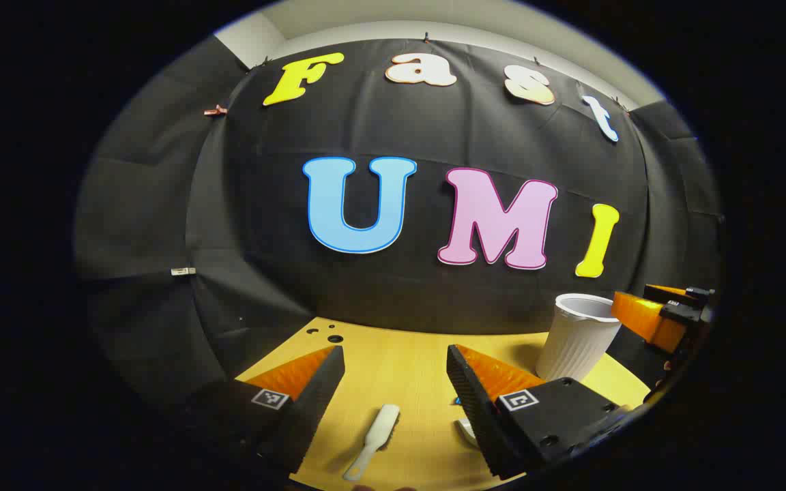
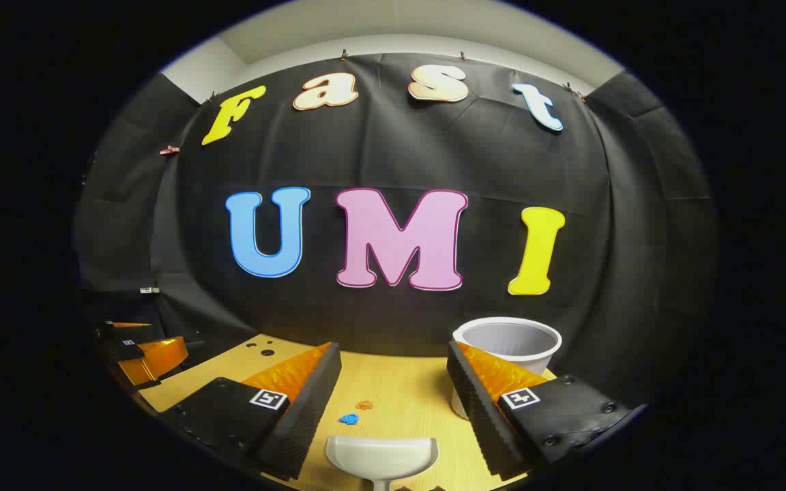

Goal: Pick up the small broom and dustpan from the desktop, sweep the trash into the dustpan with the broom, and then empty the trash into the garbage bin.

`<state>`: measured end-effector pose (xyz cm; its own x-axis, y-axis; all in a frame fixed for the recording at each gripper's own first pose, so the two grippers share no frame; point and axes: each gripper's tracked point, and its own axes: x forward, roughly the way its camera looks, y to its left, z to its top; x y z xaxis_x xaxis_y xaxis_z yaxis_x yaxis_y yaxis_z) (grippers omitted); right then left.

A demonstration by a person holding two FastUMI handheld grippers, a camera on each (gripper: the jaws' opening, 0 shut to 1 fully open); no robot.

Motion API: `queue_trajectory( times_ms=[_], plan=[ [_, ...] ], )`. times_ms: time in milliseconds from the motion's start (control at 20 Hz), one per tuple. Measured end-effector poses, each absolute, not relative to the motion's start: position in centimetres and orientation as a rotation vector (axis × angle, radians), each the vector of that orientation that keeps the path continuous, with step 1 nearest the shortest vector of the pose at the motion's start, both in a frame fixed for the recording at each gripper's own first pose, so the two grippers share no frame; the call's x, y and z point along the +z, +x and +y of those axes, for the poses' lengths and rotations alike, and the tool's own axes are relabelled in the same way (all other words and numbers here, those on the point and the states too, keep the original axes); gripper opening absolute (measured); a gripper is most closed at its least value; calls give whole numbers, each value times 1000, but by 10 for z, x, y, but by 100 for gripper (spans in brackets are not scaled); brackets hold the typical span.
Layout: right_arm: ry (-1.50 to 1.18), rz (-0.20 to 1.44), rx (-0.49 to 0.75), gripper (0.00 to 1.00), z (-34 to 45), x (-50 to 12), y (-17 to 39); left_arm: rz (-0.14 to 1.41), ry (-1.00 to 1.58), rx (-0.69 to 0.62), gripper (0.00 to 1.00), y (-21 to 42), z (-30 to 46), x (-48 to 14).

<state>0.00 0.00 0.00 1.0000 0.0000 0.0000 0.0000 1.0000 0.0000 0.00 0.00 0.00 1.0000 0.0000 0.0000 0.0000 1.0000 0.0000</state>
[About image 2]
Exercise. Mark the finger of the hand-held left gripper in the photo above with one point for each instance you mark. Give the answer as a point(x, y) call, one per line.
point(127, 332)
point(154, 358)

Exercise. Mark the white plastic dustpan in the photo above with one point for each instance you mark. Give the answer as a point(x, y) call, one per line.
point(379, 457)

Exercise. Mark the blue paper trash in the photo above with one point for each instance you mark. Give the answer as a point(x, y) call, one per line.
point(348, 419)

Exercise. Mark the white ribbed garbage bin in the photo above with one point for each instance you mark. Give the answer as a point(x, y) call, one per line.
point(509, 337)

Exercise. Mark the orange paper trash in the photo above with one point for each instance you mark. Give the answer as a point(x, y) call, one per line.
point(364, 404)

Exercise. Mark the black backdrop cloth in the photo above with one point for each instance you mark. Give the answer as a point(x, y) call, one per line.
point(393, 157)

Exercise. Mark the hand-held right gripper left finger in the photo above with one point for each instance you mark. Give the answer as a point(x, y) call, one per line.
point(301, 409)

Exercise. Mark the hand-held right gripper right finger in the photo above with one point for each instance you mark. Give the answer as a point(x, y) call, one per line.
point(478, 409)

